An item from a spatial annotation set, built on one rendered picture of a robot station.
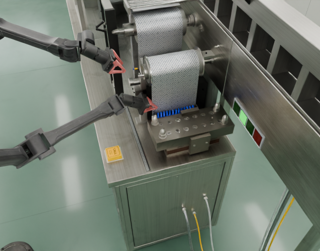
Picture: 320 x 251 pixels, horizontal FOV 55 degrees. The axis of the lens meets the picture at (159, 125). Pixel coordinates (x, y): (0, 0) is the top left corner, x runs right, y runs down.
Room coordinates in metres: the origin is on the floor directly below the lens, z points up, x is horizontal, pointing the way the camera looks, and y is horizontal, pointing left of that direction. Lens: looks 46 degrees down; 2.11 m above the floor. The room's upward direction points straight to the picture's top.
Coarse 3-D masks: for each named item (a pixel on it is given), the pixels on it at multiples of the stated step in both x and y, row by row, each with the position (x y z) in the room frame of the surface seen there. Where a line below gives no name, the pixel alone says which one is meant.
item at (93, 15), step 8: (88, 0) 2.09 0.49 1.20; (96, 0) 2.11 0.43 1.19; (112, 0) 2.14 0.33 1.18; (120, 0) 2.16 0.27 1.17; (88, 8) 2.09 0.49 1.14; (96, 8) 2.10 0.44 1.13; (120, 8) 2.15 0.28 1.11; (88, 16) 2.09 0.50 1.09; (96, 16) 2.10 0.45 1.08; (120, 16) 2.15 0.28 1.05; (88, 24) 2.08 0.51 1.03; (96, 24) 2.10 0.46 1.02; (120, 24) 2.15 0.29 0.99; (96, 32) 2.10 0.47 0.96
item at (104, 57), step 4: (100, 48) 1.13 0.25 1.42; (108, 48) 1.17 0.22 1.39; (100, 52) 1.11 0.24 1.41; (104, 52) 1.12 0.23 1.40; (108, 52) 1.14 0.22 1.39; (96, 56) 1.09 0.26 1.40; (100, 56) 1.10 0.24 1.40; (104, 56) 1.11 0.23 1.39; (108, 56) 1.12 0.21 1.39; (96, 60) 1.10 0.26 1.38; (100, 60) 1.10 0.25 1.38; (104, 60) 1.10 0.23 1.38; (108, 60) 1.10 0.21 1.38; (112, 60) 1.09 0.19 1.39; (104, 64) 1.10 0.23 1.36; (108, 64) 1.08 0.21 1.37; (104, 68) 1.08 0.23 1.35
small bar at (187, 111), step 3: (192, 108) 1.17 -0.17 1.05; (195, 108) 1.17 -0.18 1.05; (198, 108) 1.17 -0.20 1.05; (180, 111) 1.15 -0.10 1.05; (183, 111) 1.14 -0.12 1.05; (186, 111) 1.14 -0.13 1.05; (189, 111) 1.14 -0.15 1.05; (192, 111) 1.14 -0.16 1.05; (195, 111) 1.15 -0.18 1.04; (198, 111) 1.15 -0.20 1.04; (183, 114) 1.13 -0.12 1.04; (186, 114) 1.13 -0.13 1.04; (189, 114) 1.14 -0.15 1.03
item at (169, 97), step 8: (192, 80) 1.21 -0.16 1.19; (152, 88) 1.15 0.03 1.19; (160, 88) 1.16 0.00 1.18; (168, 88) 1.17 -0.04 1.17; (176, 88) 1.18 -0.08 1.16; (184, 88) 1.19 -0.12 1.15; (192, 88) 1.21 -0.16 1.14; (152, 96) 1.15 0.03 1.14; (160, 96) 1.16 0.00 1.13; (168, 96) 1.17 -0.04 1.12; (176, 96) 1.18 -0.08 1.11; (184, 96) 1.20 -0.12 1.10; (192, 96) 1.21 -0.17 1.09; (160, 104) 1.16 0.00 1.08; (168, 104) 1.17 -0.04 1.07; (176, 104) 1.18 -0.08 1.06; (184, 104) 1.20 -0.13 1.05; (192, 104) 1.21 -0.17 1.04; (152, 112) 1.15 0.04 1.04; (168, 112) 1.17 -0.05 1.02
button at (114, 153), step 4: (108, 148) 1.00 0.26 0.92; (112, 148) 1.00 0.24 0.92; (116, 148) 1.00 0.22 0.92; (108, 152) 0.98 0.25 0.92; (112, 152) 0.98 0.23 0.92; (116, 152) 0.98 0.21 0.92; (120, 152) 0.98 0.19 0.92; (108, 156) 0.95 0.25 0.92; (112, 156) 0.95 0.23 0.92; (116, 156) 0.95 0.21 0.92; (120, 156) 0.96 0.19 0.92; (108, 160) 0.94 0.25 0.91
